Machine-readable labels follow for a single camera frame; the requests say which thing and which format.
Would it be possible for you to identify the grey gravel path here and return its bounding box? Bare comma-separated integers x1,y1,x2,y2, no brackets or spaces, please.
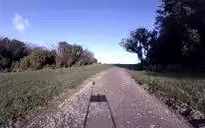
23,66,194,128

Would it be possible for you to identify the row of bushes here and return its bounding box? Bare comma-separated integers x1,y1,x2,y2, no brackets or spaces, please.
0,34,99,74

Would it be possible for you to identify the grass field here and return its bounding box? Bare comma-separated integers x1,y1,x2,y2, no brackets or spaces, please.
0,63,114,128

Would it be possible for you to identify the grass verge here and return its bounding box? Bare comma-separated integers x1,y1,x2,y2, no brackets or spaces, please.
126,69,205,128

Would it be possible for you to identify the row of dark trees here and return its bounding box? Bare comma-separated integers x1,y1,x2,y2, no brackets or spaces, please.
119,0,205,73

